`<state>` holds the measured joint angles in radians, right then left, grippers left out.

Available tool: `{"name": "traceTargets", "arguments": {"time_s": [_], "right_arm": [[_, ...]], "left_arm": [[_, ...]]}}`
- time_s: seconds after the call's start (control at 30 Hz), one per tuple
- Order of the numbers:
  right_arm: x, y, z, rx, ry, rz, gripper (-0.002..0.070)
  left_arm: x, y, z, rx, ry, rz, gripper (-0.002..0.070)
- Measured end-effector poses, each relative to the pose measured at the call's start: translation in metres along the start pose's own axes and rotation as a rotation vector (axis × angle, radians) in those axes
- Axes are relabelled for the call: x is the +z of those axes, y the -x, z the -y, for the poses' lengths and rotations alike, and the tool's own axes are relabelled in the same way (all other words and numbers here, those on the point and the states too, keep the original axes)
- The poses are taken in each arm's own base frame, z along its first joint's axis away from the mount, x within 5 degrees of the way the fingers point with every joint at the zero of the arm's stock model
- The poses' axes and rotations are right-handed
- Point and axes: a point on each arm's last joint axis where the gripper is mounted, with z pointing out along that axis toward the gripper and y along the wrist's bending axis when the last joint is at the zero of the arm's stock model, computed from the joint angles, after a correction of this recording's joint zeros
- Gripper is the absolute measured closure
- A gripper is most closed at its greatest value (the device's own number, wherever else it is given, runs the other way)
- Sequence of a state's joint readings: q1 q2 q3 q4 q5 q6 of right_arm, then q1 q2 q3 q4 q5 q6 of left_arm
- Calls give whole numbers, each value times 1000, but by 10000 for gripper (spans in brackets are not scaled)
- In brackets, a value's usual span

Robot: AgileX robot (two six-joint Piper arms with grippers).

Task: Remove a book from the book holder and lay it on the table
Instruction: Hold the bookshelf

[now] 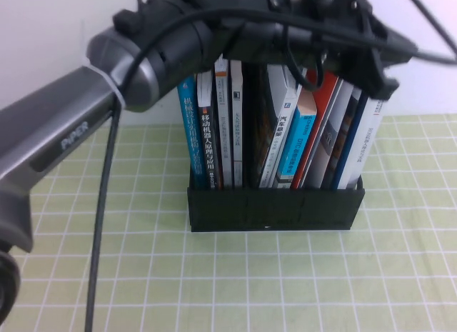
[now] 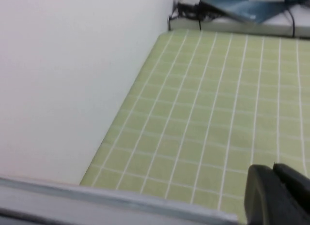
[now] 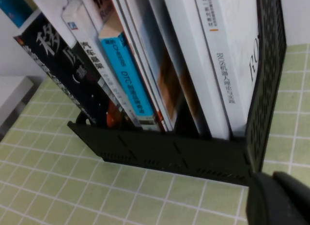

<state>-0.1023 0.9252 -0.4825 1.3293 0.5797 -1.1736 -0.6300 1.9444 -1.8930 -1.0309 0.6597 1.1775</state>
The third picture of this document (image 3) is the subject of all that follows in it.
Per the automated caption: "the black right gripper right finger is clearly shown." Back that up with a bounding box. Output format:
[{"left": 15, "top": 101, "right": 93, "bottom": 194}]
[{"left": 273, "top": 171, "right": 310, "bottom": 225}]

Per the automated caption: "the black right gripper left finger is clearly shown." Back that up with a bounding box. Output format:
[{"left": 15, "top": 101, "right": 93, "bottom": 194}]
[{"left": 246, "top": 172, "right": 306, "bottom": 225}]

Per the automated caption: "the white orange ROS book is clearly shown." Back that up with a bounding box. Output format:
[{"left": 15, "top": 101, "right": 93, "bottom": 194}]
[{"left": 192, "top": 0, "right": 261, "bottom": 140}]

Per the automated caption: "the black perforated book holder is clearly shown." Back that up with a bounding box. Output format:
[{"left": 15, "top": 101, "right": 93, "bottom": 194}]
[{"left": 67, "top": 0, "right": 288, "bottom": 187}]

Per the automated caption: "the large white navy cover book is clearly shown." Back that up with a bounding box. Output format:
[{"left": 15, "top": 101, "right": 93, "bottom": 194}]
[{"left": 161, "top": 0, "right": 230, "bottom": 140}]

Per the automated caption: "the cyan DTC book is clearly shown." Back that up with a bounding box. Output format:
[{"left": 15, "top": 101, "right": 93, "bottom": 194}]
[{"left": 98, "top": 14, "right": 160, "bottom": 131}]

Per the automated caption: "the white car suspension book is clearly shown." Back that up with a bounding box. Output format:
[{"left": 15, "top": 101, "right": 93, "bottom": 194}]
[{"left": 60, "top": 0, "right": 143, "bottom": 128}]

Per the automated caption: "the black starry cover book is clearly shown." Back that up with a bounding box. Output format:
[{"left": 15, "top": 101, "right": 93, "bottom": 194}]
[{"left": 13, "top": 0, "right": 124, "bottom": 129}]

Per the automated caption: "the thin white paperback book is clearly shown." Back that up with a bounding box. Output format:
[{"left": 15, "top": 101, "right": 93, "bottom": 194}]
[{"left": 78, "top": 0, "right": 122, "bottom": 39}]

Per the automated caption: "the teal hardcover book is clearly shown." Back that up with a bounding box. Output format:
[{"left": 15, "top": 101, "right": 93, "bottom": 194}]
[{"left": 0, "top": 0, "right": 33, "bottom": 29}]

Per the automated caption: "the grey photo cover magazine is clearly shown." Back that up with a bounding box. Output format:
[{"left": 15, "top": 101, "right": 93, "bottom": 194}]
[{"left": 142, "top": 0, "right": 211, "bottom": 138}]

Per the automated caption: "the green checked tablecloth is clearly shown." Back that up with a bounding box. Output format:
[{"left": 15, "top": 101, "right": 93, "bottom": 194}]
[{"left": 0, "top": 43, "right": 310, "bottom": 225}]

